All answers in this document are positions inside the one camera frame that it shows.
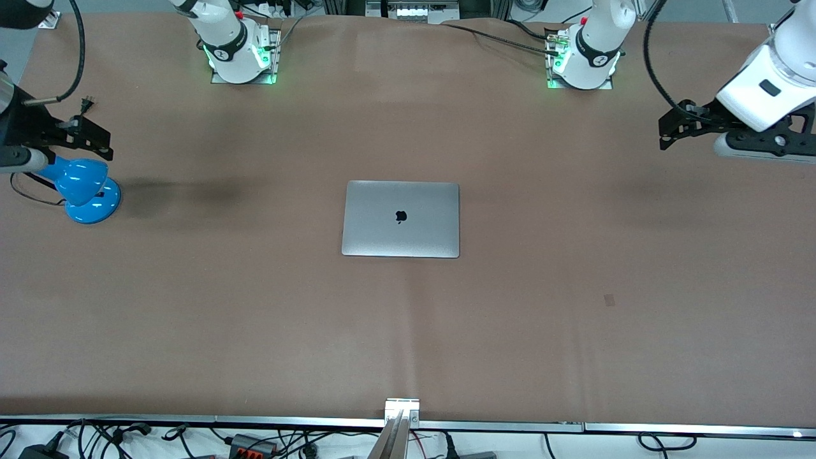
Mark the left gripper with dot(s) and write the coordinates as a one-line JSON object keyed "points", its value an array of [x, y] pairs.
{"points": [[703, 119]]}

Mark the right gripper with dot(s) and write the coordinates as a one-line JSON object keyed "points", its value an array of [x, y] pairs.
{"points": [[33, 122]]}

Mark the grey aluminium laptop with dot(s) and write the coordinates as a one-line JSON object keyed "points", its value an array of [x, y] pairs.
{"points": [[400, 220]]}

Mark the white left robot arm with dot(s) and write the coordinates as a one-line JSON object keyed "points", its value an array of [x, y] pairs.
{"points": [[593, 44]]}

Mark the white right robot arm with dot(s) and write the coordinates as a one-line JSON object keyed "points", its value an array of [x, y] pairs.
{"points": [[229, 44]]}

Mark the blue desk lamp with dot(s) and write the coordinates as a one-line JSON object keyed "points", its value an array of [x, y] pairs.
{"points": [[89, 197]]}

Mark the black power adapter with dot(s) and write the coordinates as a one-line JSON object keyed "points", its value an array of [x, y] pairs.
{"points": [[41, 452]]}

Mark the white power strip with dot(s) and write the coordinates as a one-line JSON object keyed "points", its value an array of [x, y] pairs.
{"points": [[421, 11]]}

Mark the orange black connector block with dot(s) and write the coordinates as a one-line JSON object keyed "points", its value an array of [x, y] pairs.
{"points": [[252, 445]]}

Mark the aluminium profile bar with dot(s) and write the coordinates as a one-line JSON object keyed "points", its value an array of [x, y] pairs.
{"points": [[398, 433]]}

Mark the aluminium corner frame post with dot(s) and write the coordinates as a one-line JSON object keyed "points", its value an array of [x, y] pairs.
{"points": [[781, 29], [43, 14]]}

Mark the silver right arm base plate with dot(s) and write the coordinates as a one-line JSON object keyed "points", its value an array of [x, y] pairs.
{"points": [[218, 79]]}

